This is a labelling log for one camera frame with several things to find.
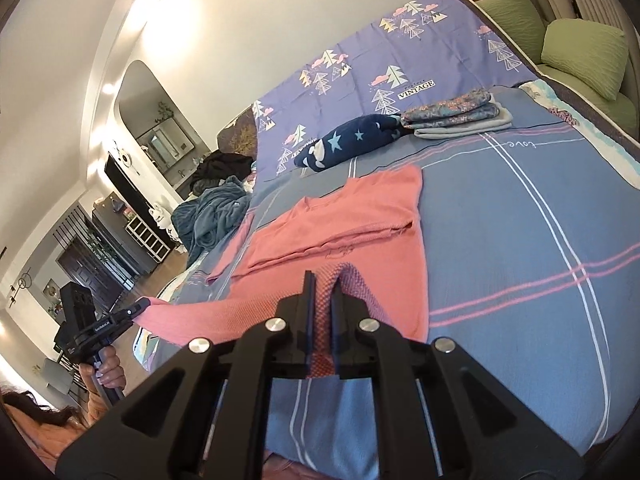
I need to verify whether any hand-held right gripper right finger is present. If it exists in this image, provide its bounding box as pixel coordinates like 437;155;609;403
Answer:
330;280;586;480

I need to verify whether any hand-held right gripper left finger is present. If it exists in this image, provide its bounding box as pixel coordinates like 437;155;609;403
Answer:
55;270;321;480

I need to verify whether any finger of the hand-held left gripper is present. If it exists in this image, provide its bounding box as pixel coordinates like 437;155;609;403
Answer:
117;297;151;326

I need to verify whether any pink sweater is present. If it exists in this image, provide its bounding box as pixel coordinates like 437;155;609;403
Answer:
134;164;431;381

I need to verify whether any person's left hand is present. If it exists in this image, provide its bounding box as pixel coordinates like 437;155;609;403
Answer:
79;347;126;397

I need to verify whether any grey chair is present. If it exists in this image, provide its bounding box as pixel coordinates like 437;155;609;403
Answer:
34;357;76;403

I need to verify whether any dark wooden cabinet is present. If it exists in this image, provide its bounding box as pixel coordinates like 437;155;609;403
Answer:
56;232;138;313

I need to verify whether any white shelf unit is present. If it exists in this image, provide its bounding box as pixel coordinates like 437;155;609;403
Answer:
125;215;168;263

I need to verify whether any person's dark hair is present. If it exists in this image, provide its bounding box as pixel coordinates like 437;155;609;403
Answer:
0;390;78;417

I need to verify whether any blue fleece blanket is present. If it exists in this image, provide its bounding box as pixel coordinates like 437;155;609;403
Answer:
171;176;252;266

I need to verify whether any black clothing pile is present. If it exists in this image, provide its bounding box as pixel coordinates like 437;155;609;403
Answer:
192;151;256;196

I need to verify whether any navy star-print fleece blanket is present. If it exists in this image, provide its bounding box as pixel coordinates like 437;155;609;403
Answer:
292;114;406;171

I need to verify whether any folded floral garment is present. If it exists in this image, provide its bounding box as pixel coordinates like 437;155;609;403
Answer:
400;87;501;128

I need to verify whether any purple tree-print sheet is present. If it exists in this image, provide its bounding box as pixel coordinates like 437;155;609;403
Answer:
252;0;538;181

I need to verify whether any green covered sofa seat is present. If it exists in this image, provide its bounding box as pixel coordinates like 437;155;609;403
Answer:
532;57;640;133

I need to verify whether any large green pillow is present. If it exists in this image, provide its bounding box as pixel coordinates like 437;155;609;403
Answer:
541;18;628;102

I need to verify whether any black wall screen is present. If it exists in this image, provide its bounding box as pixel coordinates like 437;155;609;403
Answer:
104;154;153;211

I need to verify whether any white wall clock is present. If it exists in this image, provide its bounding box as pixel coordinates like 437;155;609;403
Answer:
112;142;136;171

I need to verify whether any wall mirror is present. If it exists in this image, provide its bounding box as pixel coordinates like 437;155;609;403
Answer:
135;117;196;166

